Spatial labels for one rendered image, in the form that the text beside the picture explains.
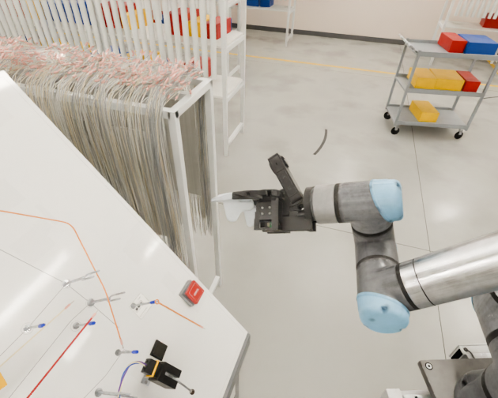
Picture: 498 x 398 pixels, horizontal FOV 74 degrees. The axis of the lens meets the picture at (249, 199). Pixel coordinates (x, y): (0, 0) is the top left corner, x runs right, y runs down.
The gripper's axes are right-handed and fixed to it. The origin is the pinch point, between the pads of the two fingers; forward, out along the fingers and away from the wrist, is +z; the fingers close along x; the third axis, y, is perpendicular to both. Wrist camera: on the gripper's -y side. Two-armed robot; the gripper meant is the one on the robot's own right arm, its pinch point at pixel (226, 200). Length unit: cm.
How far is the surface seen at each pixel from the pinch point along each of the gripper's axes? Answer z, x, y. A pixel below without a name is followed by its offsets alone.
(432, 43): -72, 326, -242
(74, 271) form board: 34.3, -9.5, 16.2
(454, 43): -89, 300, -219
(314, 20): 130, 577, -540
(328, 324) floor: 16, 160, 48
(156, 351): 24.7, 9.8, 35.9
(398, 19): -41, 615, -510
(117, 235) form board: 33.5, 1.0, 6.9
